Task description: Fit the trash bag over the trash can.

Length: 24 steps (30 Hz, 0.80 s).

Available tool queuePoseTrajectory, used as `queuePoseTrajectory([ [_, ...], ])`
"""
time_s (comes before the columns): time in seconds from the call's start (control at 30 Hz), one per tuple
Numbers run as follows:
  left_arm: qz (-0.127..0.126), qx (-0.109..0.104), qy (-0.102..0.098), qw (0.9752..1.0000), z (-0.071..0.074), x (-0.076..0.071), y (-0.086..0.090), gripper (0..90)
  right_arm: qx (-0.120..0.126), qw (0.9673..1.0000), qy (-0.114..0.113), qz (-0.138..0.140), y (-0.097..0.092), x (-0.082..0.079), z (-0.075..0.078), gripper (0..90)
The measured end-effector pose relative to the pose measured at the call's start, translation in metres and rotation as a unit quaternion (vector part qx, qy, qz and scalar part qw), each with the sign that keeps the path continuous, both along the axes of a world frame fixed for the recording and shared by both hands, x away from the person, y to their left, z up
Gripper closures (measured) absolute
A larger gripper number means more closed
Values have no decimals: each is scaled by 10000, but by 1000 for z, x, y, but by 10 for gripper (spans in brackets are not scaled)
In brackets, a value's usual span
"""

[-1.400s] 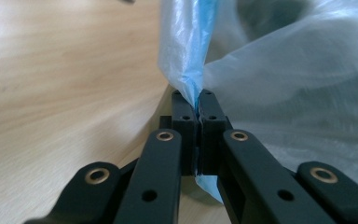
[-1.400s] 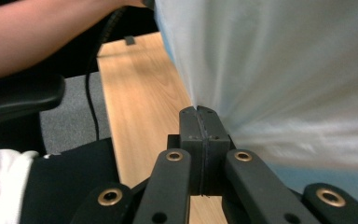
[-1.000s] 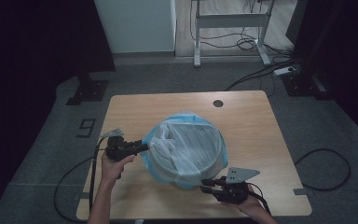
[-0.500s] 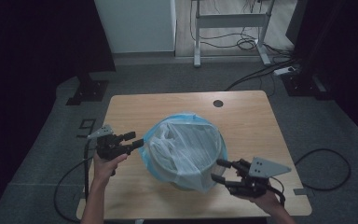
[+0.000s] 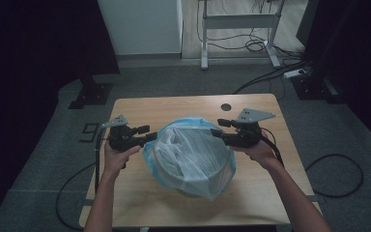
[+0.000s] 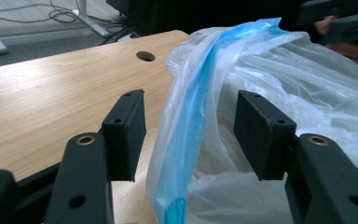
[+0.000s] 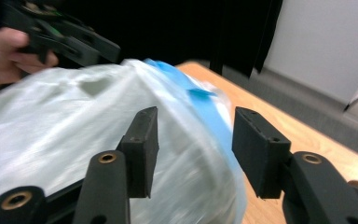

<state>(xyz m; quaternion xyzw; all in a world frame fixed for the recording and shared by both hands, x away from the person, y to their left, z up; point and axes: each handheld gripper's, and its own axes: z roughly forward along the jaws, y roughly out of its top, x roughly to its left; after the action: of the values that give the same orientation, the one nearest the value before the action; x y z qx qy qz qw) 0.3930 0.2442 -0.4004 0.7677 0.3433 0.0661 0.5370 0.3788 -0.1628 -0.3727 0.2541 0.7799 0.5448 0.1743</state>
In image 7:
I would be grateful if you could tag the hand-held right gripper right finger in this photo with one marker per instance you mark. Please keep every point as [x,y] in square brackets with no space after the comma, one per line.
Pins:
[261,155]

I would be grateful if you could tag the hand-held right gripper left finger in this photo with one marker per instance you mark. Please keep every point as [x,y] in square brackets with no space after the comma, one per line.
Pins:
[141,149]

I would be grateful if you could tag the white plastic bag blue strip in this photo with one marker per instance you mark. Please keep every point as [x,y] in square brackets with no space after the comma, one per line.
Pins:
[74,124]

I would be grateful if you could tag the black curtain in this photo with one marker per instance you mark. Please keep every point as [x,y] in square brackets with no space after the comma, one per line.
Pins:
[167,31]

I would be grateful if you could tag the white cabinet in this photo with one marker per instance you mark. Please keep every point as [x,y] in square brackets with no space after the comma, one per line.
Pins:
[323,46]

